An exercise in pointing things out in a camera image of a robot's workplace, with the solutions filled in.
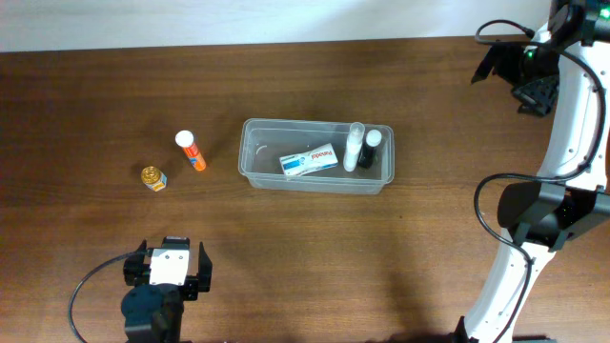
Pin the orange tablet tube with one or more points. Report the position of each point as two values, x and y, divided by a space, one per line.
185 140

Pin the clear plastic container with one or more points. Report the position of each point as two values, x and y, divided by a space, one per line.
264 141

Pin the dark bottle white cap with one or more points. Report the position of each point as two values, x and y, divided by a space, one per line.
368 151

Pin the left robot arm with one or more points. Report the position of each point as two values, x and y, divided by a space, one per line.
160 286

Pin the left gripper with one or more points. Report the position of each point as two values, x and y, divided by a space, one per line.
135 272

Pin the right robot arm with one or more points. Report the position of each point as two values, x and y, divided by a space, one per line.
561 68

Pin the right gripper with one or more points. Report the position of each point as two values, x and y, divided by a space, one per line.
517 70

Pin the small gold-lid balm jar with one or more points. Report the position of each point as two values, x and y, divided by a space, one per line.
154 178

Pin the white spray bottle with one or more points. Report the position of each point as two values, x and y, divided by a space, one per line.
353 146

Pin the white blue medicine box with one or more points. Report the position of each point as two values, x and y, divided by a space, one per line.
318 159

